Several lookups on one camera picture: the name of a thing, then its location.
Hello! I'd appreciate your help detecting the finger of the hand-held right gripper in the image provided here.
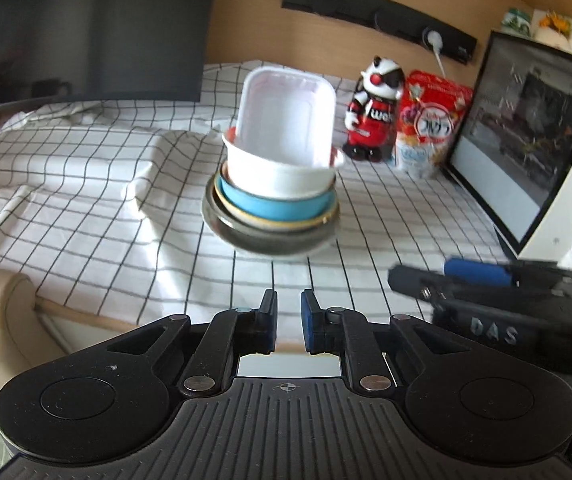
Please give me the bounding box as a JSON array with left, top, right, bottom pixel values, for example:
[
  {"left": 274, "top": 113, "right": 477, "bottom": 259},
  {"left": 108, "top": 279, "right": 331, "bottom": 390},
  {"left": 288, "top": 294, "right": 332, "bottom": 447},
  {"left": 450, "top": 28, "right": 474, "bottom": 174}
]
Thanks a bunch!
[
  {"left": 388, "top": 266, "right": 449, "bottom": 305},
  {"left": 443, "top": 258, "right": 516, "bottom": 289}
]

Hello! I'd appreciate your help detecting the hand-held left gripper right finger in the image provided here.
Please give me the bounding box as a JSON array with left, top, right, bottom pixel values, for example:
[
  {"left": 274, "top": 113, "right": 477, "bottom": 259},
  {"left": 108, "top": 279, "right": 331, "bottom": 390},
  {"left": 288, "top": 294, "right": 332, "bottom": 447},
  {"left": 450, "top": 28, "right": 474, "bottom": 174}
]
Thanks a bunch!
[{"left": 300, "top": 289, "right": 471, "bottom": 396}]

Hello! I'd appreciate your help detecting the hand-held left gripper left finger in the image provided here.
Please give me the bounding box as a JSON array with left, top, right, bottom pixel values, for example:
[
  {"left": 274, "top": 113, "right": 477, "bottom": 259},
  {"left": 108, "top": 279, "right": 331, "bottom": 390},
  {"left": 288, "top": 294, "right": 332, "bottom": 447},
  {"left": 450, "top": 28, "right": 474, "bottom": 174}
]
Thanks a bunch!
[{"left": 106, "top": 289, "right": 279, "bottom": 397}]

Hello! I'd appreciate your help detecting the stainless steel bowl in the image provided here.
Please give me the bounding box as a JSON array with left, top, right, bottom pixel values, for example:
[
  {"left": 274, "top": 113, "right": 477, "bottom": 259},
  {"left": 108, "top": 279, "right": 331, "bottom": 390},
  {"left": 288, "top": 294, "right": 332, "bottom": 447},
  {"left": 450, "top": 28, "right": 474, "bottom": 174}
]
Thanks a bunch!
[{"left": 201, "top": 162, "right": 341, "bottom": 261}]

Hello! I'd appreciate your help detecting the white bowl with yellow rim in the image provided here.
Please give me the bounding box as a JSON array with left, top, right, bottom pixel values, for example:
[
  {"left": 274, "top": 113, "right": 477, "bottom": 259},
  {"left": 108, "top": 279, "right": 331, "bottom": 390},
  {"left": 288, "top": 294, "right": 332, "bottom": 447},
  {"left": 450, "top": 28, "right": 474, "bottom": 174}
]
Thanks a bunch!
[{"left": 213, "top": 175, "right": 341, "bottom": 233}]

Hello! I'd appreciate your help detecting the blue ceramic bowl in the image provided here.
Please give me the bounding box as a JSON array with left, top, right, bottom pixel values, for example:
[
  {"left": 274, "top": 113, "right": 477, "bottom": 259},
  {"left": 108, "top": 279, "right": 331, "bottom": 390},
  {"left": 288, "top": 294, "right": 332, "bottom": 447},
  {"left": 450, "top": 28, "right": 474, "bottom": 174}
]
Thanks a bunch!
[{"left": 216, "top": 162, "right": 339, "bottom": 222}]

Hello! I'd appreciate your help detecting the white round plastic bowl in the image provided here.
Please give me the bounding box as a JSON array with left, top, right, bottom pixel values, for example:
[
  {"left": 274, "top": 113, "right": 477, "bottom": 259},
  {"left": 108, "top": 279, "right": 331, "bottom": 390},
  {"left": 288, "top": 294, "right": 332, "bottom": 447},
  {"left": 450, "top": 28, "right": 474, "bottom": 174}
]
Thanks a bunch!
[{"left": 222, "top": 127, "right": 345, "bottom": 200}]

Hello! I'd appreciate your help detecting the white rectangular plastic container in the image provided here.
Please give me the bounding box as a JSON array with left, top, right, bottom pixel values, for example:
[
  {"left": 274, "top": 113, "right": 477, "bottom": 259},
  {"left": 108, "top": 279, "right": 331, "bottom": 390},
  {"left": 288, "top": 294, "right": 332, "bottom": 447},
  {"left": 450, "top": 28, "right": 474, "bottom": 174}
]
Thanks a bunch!
[{"left": 236, "top": 66, "right": 337, "bottom": 168}]

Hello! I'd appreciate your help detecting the red cereal bag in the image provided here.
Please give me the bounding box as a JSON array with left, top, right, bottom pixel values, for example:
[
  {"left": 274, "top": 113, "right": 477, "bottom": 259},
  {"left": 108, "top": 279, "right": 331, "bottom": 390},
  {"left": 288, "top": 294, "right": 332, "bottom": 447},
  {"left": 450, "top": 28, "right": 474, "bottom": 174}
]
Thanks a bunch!
[{"left": 393, "top": 70, "right": 474, "bottom": 181}]

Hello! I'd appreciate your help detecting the red and white robot figurine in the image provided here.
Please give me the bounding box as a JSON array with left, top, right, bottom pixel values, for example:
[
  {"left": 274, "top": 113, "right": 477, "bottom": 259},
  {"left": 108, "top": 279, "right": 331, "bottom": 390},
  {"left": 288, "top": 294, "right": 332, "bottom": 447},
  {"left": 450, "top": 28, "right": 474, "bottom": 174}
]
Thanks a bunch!
[{"left": 342, "top": 55, "right": 407, "bottom": 163}]

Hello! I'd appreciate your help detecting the white checked tablecloth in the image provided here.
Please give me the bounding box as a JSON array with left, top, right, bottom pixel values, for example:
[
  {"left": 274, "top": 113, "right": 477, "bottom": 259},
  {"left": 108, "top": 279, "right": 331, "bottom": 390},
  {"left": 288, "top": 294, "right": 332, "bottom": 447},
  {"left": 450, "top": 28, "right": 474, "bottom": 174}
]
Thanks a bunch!
[{"left": 0, "top": 62, "right": 521, "bottom": 356}]

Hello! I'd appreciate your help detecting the white pot with orange flowers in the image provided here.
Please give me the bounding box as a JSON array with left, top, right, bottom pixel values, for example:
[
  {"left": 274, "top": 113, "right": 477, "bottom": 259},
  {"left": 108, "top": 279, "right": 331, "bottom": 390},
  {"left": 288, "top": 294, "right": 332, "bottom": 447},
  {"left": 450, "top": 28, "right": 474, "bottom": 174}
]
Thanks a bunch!
[{"left": 536, "top": 10, "right": 572, "bottom": 52}]

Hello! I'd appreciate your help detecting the green and white jar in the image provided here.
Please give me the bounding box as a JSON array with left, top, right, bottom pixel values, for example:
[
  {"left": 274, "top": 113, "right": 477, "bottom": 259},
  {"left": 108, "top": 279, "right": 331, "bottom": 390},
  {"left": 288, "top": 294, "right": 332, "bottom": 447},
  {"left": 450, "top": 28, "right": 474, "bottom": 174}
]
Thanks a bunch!
[{"left": 502, "top": 7, "right": 534, "bottom": 37}]

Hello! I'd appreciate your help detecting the beige chair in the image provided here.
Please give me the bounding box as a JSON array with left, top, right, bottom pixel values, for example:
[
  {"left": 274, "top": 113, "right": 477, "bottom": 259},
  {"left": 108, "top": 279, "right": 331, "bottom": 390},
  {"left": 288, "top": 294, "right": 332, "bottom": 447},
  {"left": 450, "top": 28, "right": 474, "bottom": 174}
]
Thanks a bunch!
[{"left": 0, "top": 259, "right": 87, "bottom": 396}]

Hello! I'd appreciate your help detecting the black computer monitor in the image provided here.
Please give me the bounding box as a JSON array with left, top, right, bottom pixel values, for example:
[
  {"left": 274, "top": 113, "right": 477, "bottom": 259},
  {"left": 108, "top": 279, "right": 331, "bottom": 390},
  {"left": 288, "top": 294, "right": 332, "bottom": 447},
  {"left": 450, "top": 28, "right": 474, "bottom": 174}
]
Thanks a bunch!
[{"left": 0, "top": 0, "right": 221, "bottom": 118}]

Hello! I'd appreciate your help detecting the white power cable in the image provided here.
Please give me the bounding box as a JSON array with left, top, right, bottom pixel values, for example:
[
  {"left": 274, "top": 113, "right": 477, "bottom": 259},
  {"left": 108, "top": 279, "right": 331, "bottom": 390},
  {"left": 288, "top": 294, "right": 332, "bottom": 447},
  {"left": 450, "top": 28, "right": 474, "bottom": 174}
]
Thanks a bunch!
[{"left": 422, "top": 30, "right": 449, "bottom": 79}]

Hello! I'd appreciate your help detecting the black wall power strip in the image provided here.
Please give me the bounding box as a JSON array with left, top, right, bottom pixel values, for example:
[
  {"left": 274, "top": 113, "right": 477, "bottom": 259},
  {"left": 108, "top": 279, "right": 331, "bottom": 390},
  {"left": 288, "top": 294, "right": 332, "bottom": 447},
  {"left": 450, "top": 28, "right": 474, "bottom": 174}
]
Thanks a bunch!
[{"left": 282, "top": 0, "right": 477, "bottom": 65}]

